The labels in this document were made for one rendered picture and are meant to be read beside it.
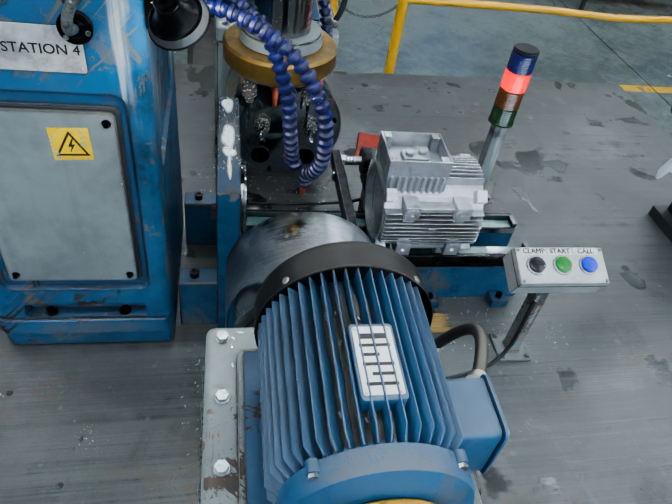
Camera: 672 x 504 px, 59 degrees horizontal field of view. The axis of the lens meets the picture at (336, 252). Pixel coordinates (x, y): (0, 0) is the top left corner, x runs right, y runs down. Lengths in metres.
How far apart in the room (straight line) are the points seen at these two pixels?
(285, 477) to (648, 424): 0.95
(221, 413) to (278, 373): 0.18
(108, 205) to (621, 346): 1.07
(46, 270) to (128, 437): 0.31
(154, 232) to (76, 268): 0.15
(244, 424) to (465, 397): 0.24
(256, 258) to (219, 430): 0.29
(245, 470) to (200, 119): 1.31
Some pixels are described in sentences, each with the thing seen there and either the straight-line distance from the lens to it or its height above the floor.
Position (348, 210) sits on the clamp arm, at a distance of 1.13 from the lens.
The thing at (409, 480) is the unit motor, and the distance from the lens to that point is 0.45.
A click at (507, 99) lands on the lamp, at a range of 1.49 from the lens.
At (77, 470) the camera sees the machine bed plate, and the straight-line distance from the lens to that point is 1.08.
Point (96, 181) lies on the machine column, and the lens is 0.93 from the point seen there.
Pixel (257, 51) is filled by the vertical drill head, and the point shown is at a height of 1.34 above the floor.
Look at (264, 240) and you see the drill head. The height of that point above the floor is 1.14.
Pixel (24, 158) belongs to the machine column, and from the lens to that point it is 0.93.
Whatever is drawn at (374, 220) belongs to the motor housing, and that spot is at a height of 0.94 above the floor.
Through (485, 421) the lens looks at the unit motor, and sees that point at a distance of 0.54.
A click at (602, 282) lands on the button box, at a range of 1.14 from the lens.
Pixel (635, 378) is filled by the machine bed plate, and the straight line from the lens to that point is 1.39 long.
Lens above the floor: 1.74
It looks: 43 degrees down
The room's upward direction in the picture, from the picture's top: 10 degrees clockwise
